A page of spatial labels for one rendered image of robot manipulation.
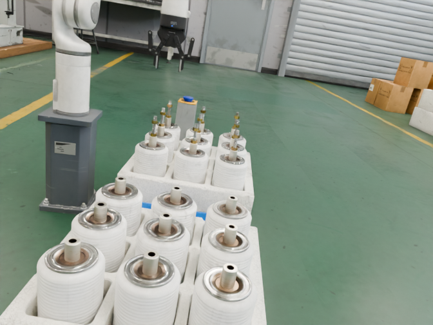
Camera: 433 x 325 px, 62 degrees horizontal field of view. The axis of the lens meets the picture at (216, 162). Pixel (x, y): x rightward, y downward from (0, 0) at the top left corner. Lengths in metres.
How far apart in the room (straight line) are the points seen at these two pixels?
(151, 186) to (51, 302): 0.53
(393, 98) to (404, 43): 2.36
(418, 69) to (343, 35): 2.01
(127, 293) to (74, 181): 0.66
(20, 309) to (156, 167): 0.56
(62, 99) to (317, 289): 0.87
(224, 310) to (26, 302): 0.30
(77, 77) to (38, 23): 5.34
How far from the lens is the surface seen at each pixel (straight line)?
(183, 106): 1.42
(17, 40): 4.49
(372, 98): 4.99
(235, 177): 1.04
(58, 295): 0.59
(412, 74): 4.67
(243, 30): 6.05
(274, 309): 0.95
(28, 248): 1.08
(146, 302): 0.55
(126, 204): 0.76
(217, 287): 0.56
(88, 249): 0.62
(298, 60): 6.21
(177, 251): 0.65
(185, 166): 1.03
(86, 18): 1.07
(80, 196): 1.20
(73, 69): 1.10
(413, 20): 6.88
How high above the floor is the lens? 0.61
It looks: 21 degrees down
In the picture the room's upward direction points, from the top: 10 degrees clockwise
